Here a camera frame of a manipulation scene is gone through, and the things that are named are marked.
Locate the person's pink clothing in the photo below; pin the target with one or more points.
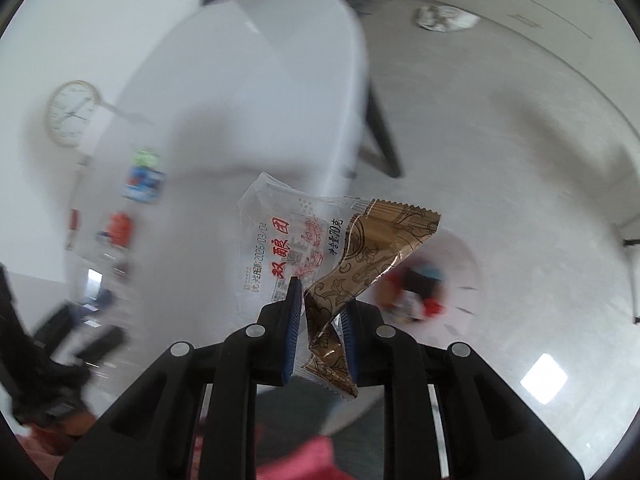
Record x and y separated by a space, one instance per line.
320 460

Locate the white plastic bag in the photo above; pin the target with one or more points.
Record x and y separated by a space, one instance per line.
445 17

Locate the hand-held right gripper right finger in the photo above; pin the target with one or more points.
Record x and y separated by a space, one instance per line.
350 345

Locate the black table leg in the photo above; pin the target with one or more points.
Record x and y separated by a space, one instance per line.
382 135

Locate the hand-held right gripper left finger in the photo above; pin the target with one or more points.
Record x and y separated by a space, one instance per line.
292 330

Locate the red blurred object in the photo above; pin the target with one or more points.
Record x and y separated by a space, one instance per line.
120 227

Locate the blue and green box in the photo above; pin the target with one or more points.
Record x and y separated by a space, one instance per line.
145 180

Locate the clear and gold snack wrapper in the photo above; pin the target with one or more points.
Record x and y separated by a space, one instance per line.
280 240

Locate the round white wall clock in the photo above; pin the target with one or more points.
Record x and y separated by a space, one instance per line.
72 112

